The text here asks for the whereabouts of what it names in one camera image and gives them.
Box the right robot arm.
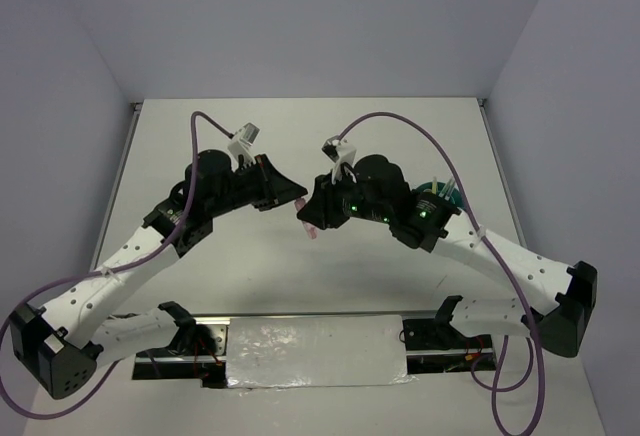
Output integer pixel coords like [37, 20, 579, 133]
[297, 155, 598, 358]

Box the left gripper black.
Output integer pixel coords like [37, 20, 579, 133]
[208, 154, 307, 218]

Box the purple cable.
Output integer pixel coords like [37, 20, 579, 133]
[0, 111, 236, 420]
[337, 112, 546, 435]

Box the silver foil sheet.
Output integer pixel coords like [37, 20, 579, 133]
[226, 315, 411, 389]

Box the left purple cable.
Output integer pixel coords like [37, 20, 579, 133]
[0, 111, 236, 420]

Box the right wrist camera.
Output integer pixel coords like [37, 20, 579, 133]
[322, 136, 356, 184]

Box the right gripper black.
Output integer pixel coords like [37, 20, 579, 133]
[296, 166, 390, 230]

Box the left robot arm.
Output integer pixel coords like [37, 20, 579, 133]
[9, 150, 307, 400]

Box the pink highlighter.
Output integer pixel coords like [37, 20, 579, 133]
[302, 222, 317, 239]

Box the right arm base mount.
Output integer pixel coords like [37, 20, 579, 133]
[398, 318, 495, 375]

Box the green highlighter pen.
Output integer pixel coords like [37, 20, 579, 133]
[440, 178, 455, 199]

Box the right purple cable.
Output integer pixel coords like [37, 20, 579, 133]
[337, 112, 546, 435]

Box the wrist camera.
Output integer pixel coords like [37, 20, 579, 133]
[227, 123, 260, 167]
[322, 136, 356, 184]

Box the teal round pen holder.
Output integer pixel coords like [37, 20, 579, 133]
[416, 179, 465, 209]

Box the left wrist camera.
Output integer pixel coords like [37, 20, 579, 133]
[227, 123, 260, 167]

